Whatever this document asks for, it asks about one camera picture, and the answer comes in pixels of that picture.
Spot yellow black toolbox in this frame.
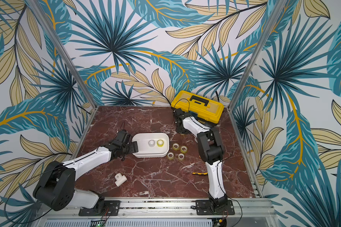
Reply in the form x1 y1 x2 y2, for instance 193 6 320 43
171 90 224 124

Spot transparent tape roll four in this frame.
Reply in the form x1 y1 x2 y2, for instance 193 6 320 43
172 143 180 150

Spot transparent tape roll three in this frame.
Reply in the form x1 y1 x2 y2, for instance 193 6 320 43
157 140 164 147

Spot transparent tape roll seven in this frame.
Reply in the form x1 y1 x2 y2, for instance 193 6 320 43
178 153 185 161

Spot aluminium front rail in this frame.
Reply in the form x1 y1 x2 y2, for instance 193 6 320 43
32 197 281 227

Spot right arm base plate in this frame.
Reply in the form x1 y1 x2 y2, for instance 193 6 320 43
195 200 235 216

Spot white pipe tee fitting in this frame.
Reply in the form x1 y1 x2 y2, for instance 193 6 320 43
115 173 127 187

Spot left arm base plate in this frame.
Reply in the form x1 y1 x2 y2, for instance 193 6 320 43
79 200 121 217

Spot transparent tape roll two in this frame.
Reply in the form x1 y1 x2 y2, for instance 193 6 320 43
148 140 156 147

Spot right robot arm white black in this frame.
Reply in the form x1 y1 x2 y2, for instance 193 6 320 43
173 108 228 211

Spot white plastic storage box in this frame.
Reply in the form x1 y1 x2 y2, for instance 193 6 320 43
132 133 170 158

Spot transparent tape roll five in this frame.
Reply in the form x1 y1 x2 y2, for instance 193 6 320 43
180 146 188 154

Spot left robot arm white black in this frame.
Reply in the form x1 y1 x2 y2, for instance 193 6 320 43
33 130 139 215

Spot yellow black pliers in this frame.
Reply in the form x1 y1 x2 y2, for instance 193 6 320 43
192 172 208 176

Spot transparent tape roll six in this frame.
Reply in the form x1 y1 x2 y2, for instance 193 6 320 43
167 152 175 160

